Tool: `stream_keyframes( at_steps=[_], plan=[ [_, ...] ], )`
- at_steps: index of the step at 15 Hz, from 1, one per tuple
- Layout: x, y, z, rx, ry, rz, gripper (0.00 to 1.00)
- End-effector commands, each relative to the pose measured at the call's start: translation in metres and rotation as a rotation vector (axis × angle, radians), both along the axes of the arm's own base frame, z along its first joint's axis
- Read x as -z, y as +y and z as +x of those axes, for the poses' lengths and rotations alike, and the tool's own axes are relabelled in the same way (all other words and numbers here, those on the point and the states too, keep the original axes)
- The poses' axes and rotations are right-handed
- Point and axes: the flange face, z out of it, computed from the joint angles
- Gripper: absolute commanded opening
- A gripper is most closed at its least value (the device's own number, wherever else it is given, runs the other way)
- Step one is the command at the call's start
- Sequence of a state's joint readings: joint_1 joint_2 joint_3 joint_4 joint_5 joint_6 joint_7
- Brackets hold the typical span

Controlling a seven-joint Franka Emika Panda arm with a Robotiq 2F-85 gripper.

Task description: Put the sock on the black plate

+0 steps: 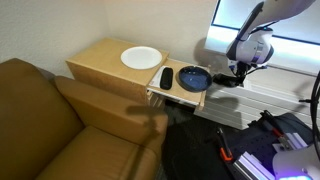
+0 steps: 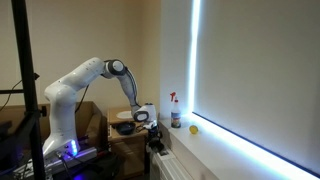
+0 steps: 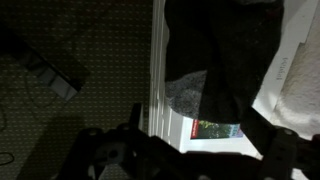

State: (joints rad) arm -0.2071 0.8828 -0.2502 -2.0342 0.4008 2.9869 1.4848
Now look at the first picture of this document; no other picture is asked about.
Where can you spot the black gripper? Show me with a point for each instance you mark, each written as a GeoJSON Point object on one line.
{"type": "Point", "coordinates": [240, 67]}

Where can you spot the white round plate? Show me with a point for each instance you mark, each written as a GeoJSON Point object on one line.
{"type": "Point", "coordinates": [141, 57]}

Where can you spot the black and red clamp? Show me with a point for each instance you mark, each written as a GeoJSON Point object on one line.
{"type": "Point", "coordinates": [275, 128]}

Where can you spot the white slatted air conditioner unit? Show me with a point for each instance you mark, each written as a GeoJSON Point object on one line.
{"type": "Point", "coordinates": [240, 103]}

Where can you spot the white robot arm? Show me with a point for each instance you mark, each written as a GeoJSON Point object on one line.
{"type": "Point", "coordinates": [253, 46]}

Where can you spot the light wooden side table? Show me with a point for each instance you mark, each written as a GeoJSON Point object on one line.
{"type": "Point", "coordinates": [100, 63]}

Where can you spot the black perforated mounting board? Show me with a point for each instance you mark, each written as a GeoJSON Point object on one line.
{"type": "Point", "coordinates": [253, 140]}

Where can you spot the aluminium extrusion bar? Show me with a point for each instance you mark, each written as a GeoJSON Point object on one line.
{"type": "Point", "coordinates": [253, 166]}
{"type": "Point", "coordinates": [293, 140]}

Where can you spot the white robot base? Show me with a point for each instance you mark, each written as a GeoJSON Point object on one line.
{"type": "Point", "coordinates": [295, 165]}

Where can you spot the tan leather sofa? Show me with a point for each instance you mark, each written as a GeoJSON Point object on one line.
{"type": "Point", "coordinates": [50, 133]}

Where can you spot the window with dark frame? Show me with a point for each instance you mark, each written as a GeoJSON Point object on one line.
{"type": "Point", "coordinates": [293, 26]}

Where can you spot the dark blue bowl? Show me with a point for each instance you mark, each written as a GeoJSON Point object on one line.
{"type": "Point", "coordinates": [195, 78]}

